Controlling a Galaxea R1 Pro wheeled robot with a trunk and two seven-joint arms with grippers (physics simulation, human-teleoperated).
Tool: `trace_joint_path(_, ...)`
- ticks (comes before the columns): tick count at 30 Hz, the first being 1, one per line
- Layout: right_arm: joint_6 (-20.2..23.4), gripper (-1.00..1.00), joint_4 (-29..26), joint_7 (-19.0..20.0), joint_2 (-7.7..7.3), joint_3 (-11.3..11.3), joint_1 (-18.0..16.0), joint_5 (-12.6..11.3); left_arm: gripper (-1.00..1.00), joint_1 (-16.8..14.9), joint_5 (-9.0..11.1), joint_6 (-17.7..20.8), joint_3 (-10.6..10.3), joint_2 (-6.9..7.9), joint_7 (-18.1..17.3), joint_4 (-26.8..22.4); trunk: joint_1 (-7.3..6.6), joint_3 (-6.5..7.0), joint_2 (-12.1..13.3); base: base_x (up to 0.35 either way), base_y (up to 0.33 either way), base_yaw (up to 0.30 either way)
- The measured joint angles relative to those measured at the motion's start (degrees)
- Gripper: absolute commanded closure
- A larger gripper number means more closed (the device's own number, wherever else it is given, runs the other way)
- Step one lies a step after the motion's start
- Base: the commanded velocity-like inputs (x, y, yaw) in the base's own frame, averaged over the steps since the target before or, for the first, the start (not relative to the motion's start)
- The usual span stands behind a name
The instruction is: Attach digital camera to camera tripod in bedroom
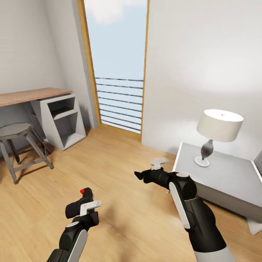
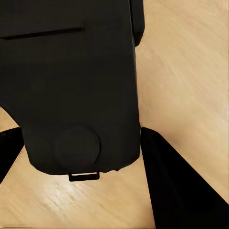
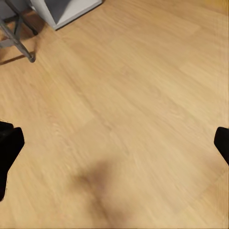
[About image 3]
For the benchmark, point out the digital camera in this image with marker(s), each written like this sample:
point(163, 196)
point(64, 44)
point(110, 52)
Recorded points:
point(4, 126)

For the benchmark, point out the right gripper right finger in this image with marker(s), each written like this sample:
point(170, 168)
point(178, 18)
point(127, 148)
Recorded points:
point(221, 141)

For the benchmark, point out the taboret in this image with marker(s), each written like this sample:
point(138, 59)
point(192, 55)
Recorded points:
point(14, 37)

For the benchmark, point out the desk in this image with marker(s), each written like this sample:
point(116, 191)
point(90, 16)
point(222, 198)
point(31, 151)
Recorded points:
point(57, 13)

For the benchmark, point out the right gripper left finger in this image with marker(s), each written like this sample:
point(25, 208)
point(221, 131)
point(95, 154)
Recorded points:
point(11, 143)

